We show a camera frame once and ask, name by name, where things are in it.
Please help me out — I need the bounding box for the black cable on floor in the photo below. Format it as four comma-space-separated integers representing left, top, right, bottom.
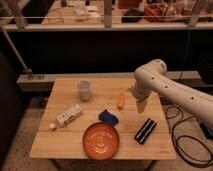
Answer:
164, 105, 213, 169

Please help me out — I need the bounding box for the blue crumpled cloth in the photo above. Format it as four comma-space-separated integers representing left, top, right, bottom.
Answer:
98, 109, 119, 126

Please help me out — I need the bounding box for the red basket on shelf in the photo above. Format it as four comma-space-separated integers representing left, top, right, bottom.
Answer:
144, 3, 181, 22

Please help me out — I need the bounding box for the grey metal frame rail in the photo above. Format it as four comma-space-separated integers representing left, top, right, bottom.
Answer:
16, 70, 213, 93

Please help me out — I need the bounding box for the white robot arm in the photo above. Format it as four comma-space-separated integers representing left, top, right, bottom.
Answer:
130, 59, 213, 128

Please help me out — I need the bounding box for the black power adapter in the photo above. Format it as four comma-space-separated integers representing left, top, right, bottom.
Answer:
200, 123, 213, 140

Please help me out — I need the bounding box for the diagonal metal pole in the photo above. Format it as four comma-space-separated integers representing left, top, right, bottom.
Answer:
0, 26, 33, 77

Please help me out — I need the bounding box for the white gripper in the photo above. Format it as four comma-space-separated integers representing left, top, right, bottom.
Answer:
130, 87, 151, 113

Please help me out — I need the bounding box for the white plastic bottle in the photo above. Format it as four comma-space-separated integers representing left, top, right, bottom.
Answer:
49, 105, 83, 131

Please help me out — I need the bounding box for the orange plate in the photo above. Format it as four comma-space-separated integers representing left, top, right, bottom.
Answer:
82, 122, 120, 160

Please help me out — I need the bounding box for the black object on shelf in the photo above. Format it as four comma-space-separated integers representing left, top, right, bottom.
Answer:
121, 9, 144, 23

